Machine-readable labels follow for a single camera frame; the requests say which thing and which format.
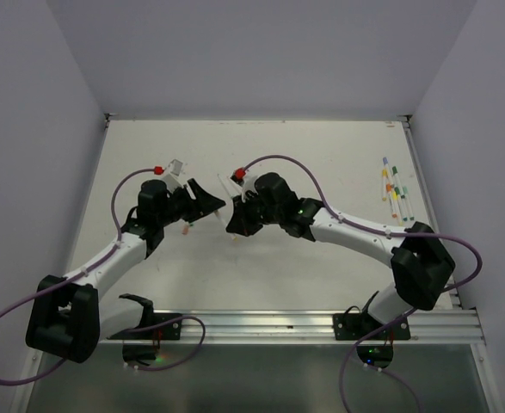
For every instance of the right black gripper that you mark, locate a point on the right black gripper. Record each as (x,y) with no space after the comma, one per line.
(240,219)

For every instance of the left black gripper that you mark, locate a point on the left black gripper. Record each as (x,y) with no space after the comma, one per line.
(201,205)

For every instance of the light green cap marker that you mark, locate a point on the light green cap marker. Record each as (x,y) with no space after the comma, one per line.
(224,186)

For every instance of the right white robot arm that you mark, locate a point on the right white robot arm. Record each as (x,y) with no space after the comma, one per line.
(420,264)

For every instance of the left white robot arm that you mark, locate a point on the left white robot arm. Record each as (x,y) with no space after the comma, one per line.
(67,319)

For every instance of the orange cap marker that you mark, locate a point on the orange cap marker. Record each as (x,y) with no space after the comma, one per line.
(389,188)

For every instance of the yellow cap marker rear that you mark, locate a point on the yellow cap marker rear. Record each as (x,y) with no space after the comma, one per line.
(384,183)

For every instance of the green cap marker lower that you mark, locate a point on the green cap marker lower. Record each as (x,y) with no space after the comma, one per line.
(401,204)

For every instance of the mint cap marker right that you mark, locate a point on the mint cap marker right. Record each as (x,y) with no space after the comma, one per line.
(407,203)

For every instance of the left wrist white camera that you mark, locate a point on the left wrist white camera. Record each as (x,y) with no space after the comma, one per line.
(172,176)

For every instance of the wrist white camera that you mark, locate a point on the wrist white camera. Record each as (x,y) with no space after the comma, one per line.
(172,176)
(246,181)

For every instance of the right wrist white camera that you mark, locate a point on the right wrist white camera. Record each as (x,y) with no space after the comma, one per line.
(246,181)

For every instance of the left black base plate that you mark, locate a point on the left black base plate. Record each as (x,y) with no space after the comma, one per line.
(170,329)

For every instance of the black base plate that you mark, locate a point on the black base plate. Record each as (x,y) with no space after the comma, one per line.
(170,329)
(353,326)

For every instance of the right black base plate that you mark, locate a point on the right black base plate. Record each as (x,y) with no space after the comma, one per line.
(353,326)

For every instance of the aluminium front rail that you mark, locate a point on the aluminium front rail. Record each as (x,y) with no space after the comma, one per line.
(315,327)

